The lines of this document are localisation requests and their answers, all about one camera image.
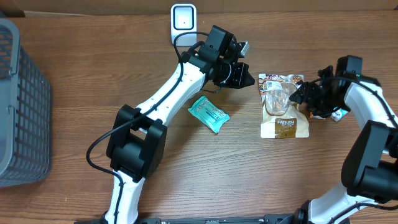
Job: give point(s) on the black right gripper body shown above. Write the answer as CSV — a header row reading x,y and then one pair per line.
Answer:
x,y
322,102

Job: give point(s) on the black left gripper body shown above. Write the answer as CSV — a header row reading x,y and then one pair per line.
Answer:
x,y
236,76

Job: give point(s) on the small teal packet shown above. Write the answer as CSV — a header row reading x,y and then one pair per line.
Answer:
x,y
339,114

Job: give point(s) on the orange tissue pack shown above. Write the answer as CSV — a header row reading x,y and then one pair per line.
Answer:
x,y
311,115

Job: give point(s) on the beige plastic pouch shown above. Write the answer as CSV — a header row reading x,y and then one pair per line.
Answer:
x,y
281,118

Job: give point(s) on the teal wipes packet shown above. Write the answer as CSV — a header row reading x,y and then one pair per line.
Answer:
x,y
213,117

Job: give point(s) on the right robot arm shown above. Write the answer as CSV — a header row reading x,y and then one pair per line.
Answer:
x,y
366,179

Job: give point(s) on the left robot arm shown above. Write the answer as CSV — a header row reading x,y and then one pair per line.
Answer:
x,y
137,143

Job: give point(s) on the white barcode scanner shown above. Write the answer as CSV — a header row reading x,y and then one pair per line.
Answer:
x,y
183,18

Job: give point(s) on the grey plastic basket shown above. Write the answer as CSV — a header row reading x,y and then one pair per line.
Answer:
x,y
26,113

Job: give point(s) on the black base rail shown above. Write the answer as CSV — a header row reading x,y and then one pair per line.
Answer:
x,y
266,219

